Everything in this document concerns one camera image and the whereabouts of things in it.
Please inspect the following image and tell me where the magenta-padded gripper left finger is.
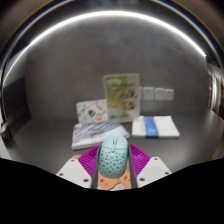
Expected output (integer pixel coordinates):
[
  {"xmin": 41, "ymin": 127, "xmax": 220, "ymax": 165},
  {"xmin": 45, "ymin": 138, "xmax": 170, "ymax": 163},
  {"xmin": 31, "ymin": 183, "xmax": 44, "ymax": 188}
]
[{"xmin": 55, "ymin": 145, "xmax": 101, "ymax": 189}]

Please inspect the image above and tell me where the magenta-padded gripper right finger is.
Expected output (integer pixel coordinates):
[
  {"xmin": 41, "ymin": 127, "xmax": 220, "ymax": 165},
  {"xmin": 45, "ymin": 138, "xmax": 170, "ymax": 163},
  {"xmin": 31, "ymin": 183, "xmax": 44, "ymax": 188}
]
[{"xmin": 128, "ymin": 143, "xmax": 173, "ymax": 188}]

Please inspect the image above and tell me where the mint green perforated computer mouse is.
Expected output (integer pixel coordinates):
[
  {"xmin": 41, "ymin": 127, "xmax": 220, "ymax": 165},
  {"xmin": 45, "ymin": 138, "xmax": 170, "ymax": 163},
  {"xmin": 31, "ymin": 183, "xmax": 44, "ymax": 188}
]
[{"xmin": 97, "ymin": 134, "xmax": 130, "ymax": 179}]

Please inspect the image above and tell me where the grey patterned book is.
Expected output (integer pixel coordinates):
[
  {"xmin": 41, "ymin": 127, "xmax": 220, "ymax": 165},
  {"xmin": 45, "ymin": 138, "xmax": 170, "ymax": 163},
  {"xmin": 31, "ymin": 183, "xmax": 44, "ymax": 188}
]
[{"xmin": 71, "ymin": 120, "xmax": 131, "ymax": 151}]

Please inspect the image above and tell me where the white book with blue band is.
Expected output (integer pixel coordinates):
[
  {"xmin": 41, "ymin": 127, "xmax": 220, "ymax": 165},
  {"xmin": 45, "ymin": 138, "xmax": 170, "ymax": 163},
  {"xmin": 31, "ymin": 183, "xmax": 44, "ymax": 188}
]
[{"xmin": 131, "ymin": 115, "xmax": 181, "ymax": 139}]

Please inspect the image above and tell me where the small white patterned card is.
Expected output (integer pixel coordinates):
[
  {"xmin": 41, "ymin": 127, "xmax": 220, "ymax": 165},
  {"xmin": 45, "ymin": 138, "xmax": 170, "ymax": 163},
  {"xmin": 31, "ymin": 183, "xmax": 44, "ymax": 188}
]
[{"xmin": 75, "ymin": 98, "xmax": 109, "ymax": 125}]

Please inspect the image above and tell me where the green food menu sheet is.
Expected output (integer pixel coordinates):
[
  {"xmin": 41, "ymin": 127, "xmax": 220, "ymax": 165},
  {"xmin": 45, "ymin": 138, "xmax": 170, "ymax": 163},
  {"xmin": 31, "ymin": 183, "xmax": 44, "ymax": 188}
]
[{"xmin": 102, "ymin": 72, "xmax": 141, "ymax": 124}]

